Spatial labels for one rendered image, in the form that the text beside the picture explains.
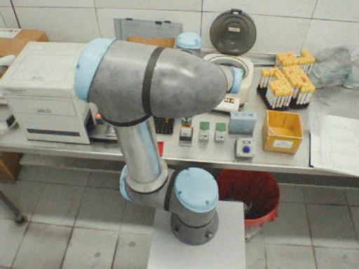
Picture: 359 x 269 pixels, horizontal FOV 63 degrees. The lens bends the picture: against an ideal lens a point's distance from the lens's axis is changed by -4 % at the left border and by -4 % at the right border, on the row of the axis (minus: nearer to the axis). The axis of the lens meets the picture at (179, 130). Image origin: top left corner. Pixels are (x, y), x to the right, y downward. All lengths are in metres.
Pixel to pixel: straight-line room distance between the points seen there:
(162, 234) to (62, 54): 0.74
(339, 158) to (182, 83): 0.96
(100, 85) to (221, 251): 0.65
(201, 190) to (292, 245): 1.34
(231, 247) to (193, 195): 0.26
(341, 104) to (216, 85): 1.13
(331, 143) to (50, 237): 1.68
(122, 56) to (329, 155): 1.00
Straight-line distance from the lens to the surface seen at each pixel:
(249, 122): 1.23
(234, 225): 1.01
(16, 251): 2.17
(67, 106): 1.14
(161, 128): 1.26
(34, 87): 1.13
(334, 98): 1.60
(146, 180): 0.77
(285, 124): 1.33
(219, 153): 1.21
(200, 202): 0.78
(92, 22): 1.67
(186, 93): 0.46
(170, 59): 0.47
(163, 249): 0.97
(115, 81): 0.48
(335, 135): 1.40
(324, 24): 1.65
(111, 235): 2.02
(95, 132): 1.26
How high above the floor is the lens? 1.83
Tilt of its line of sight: 49 degrees down
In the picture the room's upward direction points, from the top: straight up
